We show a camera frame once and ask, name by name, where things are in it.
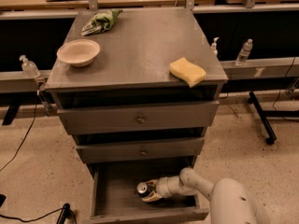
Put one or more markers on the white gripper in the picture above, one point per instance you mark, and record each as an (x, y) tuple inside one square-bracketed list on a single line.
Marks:
[(162, 188)]

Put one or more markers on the blue pepsi can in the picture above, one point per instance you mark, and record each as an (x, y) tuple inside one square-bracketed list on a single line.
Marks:
[(143, 189)]

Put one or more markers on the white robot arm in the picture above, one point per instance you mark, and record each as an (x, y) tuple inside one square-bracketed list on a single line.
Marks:
[(230, 202)]

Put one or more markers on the grey bottom drawer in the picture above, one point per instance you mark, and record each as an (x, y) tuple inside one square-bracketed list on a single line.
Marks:
[(115, 199)]

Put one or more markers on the grey drawer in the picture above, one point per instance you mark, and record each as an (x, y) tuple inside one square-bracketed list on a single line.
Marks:
[(132, 118), (140, 150), (115, 199)]

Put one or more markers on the grey middle drawer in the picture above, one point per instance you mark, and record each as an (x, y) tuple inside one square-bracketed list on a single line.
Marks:
[(140, 150)]

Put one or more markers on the grey top drawer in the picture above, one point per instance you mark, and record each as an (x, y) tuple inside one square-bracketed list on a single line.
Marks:
[(132, 118)]

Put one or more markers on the grey drawer cabinet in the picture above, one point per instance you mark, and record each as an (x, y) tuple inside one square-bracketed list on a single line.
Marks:
[(132, 68)]

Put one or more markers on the black plug on floor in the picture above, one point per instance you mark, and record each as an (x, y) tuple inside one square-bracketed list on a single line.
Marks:
[(65, 213)]

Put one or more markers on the yellow sponge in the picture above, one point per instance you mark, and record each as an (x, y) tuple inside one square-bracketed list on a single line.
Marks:
[(191, 73)]

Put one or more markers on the black wheeled stand leg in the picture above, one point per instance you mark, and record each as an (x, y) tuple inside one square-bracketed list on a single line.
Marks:
[(265, 114)]

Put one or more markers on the white paper bowl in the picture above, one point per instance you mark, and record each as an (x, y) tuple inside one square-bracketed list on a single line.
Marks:
[(78, 53)]

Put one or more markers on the white pump bottle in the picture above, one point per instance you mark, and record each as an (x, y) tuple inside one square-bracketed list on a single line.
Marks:
[(214, 46)]

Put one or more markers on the clear water bottle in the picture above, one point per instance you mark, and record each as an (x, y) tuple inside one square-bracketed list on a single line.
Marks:
[(244, 52)]

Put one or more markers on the clear sanitizer pump bottle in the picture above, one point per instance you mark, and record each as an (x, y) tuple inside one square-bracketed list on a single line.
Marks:
[(29, 68)]

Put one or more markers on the green chip bag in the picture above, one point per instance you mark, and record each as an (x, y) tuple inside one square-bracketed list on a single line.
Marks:
[(101, 22)]

